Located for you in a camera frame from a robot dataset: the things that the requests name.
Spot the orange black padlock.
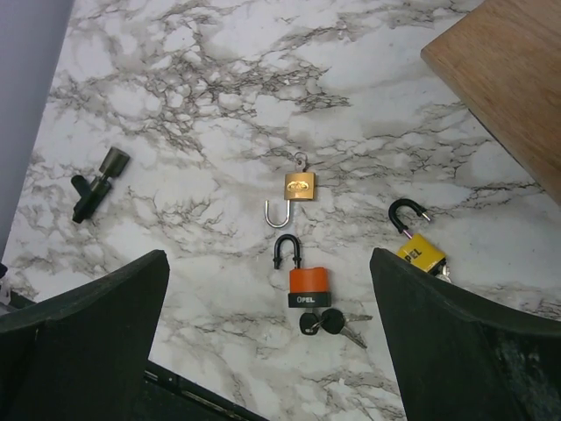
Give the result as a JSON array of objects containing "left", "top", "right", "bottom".
[{"left": 273, "top": 233, "right": 332, "bottom": 309}]

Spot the wooden board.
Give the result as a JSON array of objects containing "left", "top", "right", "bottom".
[{"left": 421, "top": 0, "right": 560, "bottom": 201}]

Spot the brass padlock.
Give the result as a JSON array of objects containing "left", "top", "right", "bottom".
[{"left": 264, "top": 171, "right": 316, "bottom": 229}]

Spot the black-headed keys bunch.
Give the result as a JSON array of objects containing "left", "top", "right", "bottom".
[{"left": 299, "top": 308, "right": 373, "bottom": 350}]

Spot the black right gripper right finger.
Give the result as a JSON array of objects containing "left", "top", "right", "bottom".
[{"left": 370, "top": 248, "right": 560, "bottom": 420}]

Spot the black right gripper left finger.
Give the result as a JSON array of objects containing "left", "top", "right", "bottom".
[{"left": 1, "top": 250, "right": 170, "bottom": 420}]

